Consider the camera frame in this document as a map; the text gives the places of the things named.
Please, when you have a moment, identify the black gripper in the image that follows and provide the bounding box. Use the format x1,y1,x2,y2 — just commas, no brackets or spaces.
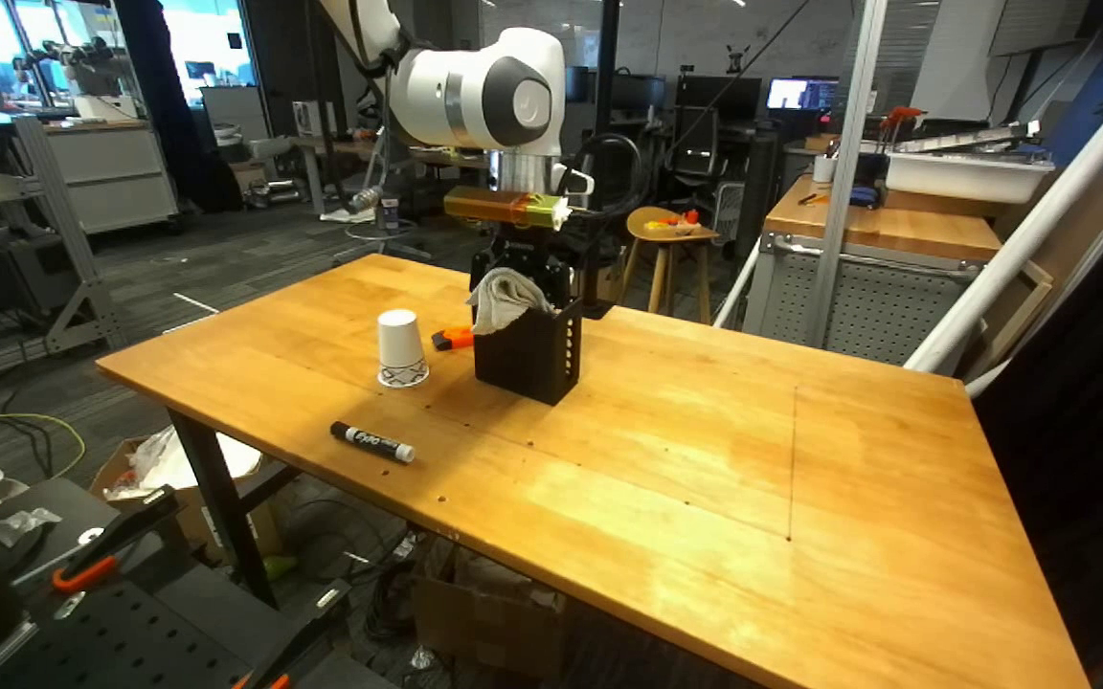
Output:
473,222,583,316

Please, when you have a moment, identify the light grey cloth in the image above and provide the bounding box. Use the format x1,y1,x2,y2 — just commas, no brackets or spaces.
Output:
467,264,550,340

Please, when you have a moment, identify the black perforated box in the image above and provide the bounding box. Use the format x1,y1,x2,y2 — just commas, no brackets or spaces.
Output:
467,252,584,408

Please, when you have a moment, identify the cardboard box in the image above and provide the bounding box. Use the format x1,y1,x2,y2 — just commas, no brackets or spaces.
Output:
408,553,572,689

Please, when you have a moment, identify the orange black tool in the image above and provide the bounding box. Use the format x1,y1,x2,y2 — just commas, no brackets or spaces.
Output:
429,322,484,357

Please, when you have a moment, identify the white paper cup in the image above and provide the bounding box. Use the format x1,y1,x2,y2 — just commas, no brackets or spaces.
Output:
372,307,434,393

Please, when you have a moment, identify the round wooden stool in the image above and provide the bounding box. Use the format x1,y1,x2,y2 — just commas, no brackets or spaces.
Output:
619,201,724,324

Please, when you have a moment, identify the thin white leaning bar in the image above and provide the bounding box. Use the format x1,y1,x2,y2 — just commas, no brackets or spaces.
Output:
708,234,769,331

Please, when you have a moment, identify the black white marker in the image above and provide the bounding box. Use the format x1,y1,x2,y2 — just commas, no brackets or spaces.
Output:
324,416,420,470

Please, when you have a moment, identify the black vertical pole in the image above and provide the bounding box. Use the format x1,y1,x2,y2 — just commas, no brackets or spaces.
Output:
575,0,629,322

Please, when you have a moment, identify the computer monitor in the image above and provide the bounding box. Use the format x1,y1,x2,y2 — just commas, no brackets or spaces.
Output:
761,74,842,117

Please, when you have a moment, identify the wooden top workbench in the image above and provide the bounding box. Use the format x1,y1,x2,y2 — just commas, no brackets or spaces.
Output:
738,172,1006,371

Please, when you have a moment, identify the white plastic bag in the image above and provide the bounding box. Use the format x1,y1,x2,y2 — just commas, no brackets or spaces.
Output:
89,421,264,504

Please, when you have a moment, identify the white cabinet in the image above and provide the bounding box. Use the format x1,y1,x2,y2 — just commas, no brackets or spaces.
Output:
43,117,182,238

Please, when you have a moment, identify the white tray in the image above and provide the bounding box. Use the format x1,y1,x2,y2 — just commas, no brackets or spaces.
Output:
879,135,1055,210

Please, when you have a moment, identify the grey metal shelf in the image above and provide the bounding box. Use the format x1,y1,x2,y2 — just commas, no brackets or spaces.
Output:
0,112,120,391

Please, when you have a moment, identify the black pegboard plate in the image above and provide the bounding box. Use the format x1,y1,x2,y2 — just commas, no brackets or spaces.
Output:
0,572,306,689

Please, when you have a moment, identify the silver foil packet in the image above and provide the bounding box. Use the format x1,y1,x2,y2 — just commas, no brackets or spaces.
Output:
0,504,64,552

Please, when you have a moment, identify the white frame post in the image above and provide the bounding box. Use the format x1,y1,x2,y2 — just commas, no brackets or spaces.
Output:
817,0,897,353

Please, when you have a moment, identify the orange handled clamp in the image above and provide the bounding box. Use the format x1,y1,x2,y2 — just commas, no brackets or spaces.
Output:
226,663,298,689
44,484,181,599

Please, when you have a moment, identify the yellow floor cable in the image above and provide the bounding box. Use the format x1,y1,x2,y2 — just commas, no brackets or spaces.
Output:
11,404,92,484

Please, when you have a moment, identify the white diagonal frame bar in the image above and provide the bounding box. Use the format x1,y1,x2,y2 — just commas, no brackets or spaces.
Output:
901,51,1103,379

